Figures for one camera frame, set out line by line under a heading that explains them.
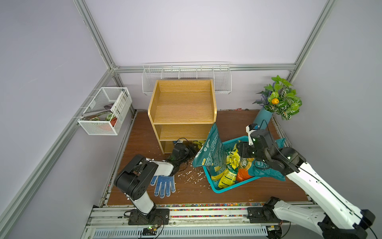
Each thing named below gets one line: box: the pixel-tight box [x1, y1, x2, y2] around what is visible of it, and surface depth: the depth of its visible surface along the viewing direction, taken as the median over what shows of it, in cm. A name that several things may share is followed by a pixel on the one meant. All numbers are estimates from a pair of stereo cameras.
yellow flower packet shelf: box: [217, 168, 238, 189], surface depth 81 cm
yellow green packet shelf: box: [226, 148, 241, 170], surface depth 84 cm
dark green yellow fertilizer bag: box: [192, 122, 228, 181], surface depth 73 cm
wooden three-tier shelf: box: [147, 79, 217, 155], surface depth 84 cm
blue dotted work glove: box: [150, 175, 177, 199], surface depth 86 cm
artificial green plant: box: [252, 74, 302, 121], surface depth 82 cm
